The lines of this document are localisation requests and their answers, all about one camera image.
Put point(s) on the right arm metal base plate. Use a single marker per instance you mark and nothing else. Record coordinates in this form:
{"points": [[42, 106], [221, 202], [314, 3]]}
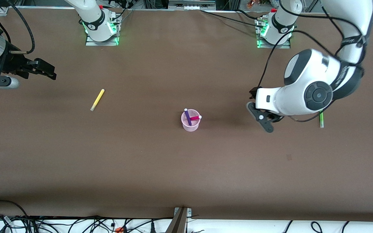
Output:
{"points": [[91, 42]]}

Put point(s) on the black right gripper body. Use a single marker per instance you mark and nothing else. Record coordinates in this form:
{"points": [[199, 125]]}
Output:
{"points": [[12, 62]]}

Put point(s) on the pink highlighter pen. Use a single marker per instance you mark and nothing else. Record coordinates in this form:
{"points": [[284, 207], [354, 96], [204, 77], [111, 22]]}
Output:
{"points": [[195, 118]]}

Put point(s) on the metal table edge bracket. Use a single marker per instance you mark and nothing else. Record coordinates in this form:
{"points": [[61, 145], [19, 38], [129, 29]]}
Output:
{"points": [[180, 223]]}

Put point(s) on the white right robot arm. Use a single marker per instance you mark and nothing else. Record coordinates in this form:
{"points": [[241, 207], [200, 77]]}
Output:
{"points": [[92, 19]]}

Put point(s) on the green highlighter pen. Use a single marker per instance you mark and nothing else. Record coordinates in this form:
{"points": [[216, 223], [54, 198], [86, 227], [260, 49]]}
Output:
{"points": [[321, 121]]}

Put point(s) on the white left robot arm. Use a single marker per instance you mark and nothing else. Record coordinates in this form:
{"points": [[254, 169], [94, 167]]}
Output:
{"points": [[303, 84]]}

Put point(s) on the blue marker pen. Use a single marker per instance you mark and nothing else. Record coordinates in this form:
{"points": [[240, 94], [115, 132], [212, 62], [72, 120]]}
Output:
{"points": [[188, 118]]}

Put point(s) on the small orange connector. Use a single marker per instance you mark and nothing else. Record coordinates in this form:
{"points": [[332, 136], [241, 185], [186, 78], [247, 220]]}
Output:
{"points": [[119, 230]]}

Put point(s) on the yellow highlighter pen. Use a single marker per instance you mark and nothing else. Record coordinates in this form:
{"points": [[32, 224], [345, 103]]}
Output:
{"points": [[97, 99]]}

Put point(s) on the pink mesh pen holder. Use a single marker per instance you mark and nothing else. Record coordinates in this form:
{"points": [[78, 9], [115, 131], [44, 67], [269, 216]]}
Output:
{"points": [[191, 127]]}

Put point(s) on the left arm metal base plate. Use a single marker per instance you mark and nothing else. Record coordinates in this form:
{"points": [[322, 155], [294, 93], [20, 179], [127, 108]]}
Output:
{"points": [[270, 46]]}

